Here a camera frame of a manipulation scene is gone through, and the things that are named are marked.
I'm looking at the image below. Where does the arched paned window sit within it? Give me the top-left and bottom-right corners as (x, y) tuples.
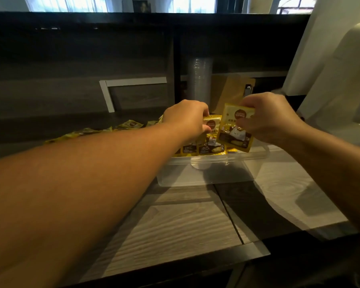
(276, 0), (317, 14)

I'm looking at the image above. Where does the row of packets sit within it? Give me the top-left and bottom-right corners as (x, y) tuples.
(172, 133), (239, 157)

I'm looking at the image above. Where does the wrapped stack of clear cups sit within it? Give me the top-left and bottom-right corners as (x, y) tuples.
(187, 58), (214, 107)

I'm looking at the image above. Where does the dark portrait picture frame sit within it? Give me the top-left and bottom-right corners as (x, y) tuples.
(132, 0), (152, 13)

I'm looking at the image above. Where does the person's left hand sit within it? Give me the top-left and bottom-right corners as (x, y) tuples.
(162, 99), (212, 146)

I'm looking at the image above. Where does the dark curtain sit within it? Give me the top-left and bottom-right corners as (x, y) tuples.
(216, 0), (248, 14)

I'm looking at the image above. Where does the person's left forearm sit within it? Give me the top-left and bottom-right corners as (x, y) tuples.
(0, 121), (192, 288)

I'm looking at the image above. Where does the person's right hand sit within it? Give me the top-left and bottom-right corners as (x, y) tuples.
(235, 92), (306, 147)

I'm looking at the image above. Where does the pile of yellow sachets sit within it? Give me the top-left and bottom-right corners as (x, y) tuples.
(44, 114), (164, 144)

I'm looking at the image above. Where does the clear plastic container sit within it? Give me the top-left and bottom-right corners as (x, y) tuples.
(156, 138), (272, 188)

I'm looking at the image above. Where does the brown clipboard with metal clip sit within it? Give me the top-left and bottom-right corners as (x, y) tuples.
(211, 75), (256, 115)

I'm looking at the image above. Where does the white banner with green logo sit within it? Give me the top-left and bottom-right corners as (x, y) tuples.
(247, 0), (275, 14)

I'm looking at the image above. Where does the white angled bracket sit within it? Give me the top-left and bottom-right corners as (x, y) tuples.
(99, 76), (168, 113)

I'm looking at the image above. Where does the bright curtained window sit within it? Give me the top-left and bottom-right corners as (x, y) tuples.
(24, 0), (108, 13)
(168, 0), (216, 14)

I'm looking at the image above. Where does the person's right forearm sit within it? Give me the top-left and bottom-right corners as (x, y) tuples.
(282, 122), (360, 237)

